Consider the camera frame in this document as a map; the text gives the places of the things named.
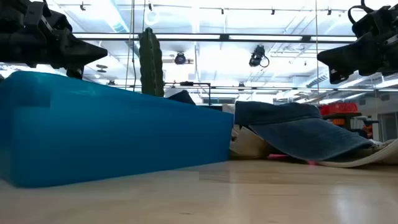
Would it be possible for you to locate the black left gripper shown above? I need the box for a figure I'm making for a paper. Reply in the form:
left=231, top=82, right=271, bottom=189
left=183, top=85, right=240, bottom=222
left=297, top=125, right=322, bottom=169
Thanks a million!
left=0, top=0, right=109, bottom=80

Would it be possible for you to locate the green cactus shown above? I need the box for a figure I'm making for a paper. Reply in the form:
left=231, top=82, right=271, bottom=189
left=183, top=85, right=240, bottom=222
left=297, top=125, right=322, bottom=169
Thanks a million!
left=138, top=27, right=165, bottom=98

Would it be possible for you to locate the blue plastic tray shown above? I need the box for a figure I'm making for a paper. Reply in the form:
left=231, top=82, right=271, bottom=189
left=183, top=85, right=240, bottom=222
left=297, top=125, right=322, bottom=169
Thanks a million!
left=0, top=70, right=234, bottom=189

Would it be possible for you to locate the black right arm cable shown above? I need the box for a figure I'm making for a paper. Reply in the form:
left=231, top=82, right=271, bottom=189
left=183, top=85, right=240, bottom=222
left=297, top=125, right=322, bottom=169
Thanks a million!
left=347, top=0, right=376, bottom=26

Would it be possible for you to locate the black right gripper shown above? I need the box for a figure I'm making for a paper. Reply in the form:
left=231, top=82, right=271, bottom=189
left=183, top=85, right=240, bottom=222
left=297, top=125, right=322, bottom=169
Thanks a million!
left=317, top=4, right=398, bottom=85

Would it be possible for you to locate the black overhead camera with cable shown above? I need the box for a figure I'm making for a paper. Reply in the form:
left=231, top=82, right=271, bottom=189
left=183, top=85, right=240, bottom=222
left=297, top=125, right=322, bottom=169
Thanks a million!
left=248, top=45, right=271, bottom=68

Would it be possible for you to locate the black overhead frame beam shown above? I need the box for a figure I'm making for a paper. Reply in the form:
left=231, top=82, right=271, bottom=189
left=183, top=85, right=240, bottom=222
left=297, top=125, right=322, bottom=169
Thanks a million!
left=73, top=32, right=358, bottom=44

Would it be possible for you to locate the tan cap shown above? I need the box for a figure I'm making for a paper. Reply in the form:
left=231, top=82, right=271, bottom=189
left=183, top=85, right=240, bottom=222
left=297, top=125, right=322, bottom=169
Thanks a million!
left=317, top=139, right=398, bottom=169
left=229, top=124, right=276, bottom=160

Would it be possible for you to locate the red storage crate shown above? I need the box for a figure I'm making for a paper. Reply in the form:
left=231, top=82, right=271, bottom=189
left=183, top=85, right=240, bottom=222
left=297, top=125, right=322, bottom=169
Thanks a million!
left=320, top=102, right=359, bottom=116

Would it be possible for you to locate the dark storage shelf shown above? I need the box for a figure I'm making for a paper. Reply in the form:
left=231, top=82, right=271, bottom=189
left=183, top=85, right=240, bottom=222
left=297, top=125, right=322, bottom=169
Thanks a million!
left=322, top=111, right=380, bottom=139

